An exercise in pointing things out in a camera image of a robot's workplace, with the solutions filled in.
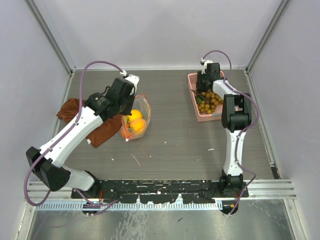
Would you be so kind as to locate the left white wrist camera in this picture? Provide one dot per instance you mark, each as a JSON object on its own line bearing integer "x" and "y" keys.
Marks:
{"x": 131, "y": 78}

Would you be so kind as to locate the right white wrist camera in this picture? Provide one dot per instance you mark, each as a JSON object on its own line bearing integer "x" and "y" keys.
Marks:
{"x": 204, "y": 64}

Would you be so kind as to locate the orange peach toy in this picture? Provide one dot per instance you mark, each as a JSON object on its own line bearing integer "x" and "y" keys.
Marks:
{"x": 138, "y": 126}

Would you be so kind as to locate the orange persimmon toy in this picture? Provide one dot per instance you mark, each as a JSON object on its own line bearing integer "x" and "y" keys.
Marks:
{"x": 125, "y": 133}

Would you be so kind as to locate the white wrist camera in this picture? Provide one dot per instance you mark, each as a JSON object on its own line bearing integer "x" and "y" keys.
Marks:
{"x": 204, "y": 64}
{"x": 131, "y": 78}

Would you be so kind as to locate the brown longan bunch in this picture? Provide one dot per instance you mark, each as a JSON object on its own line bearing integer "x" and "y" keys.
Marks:
{"x": 207, "y": 102}

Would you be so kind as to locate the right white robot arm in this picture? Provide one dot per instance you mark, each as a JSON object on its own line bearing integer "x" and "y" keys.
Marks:
{"x": 236, "y": 115}

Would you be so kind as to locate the pink plastic basket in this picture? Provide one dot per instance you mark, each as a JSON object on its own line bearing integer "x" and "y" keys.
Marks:
{"x": 192, "y": 89}

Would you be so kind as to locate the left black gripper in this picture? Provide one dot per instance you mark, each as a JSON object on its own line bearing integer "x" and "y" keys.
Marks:
{"x": 127, "y": 111}

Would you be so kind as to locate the yellow lemon toy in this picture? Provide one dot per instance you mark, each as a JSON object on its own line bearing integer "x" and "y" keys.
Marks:
{"x": 135, "y": 114}

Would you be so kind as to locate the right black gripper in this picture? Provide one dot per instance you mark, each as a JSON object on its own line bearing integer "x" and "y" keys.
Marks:
{"x": 199, "y": 85}

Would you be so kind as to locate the clear orange-zip bag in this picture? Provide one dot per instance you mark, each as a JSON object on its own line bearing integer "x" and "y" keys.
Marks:
{"x": 142, "y": 104}

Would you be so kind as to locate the slotted cable duct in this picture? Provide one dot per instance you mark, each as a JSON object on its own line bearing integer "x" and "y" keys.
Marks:
{"x": 176, "y": 206}

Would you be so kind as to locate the brown cloth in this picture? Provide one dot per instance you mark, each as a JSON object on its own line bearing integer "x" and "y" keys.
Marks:
{"x": 98, "y": 136}

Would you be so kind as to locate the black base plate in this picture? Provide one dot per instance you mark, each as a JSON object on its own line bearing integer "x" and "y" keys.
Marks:
{"x": 164, "y": 191}

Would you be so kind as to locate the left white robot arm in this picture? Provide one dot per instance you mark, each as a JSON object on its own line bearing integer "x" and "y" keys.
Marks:
{"x": 49, "y": 160}

